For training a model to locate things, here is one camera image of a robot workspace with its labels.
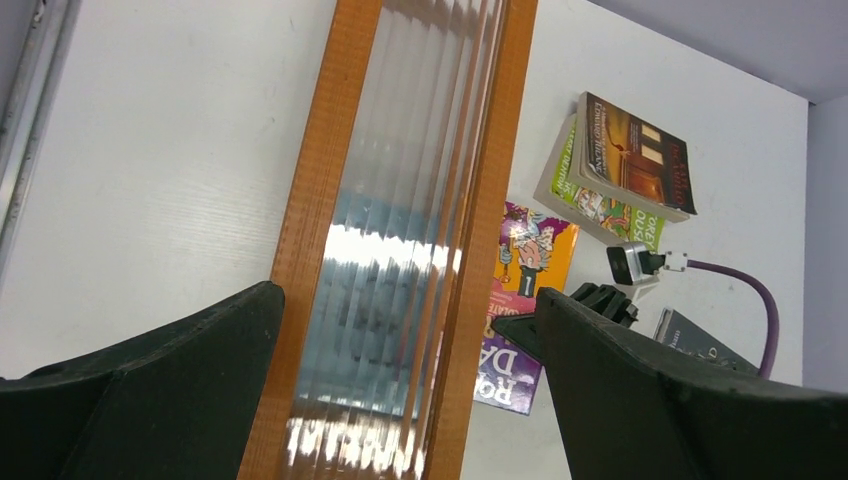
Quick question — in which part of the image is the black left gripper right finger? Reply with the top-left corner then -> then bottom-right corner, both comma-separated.
535,288 -> 847,479

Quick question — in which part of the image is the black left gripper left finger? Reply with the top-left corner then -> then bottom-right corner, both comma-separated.
1,281 -> 285,479

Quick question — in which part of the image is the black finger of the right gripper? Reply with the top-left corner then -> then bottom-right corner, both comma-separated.
492,314 -> 544,363
570,282 -> 638,325

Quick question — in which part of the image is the colourful Roald Dahl paperback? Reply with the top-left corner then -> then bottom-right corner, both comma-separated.
473,201 -> 579,415

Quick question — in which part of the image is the orange wooden file rack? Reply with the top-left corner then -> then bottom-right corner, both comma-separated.
239,1 -> 537,479

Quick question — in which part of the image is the dark Moon and Sixpence book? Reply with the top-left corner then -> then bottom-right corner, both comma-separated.
654,308 -> 758,376

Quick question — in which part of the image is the green cover paperback book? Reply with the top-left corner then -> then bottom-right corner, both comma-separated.
534,114 -> 665,251

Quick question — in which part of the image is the brown cover paperback book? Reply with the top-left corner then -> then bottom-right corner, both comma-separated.
569,91 -> 697,223

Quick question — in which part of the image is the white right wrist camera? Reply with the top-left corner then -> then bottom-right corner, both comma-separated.
606,242 -> 689,286

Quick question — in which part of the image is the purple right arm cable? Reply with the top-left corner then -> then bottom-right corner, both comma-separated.
685,259 -> 780,380

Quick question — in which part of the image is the aluminium rail frame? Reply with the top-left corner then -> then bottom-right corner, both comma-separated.
1,0 -> 82,264

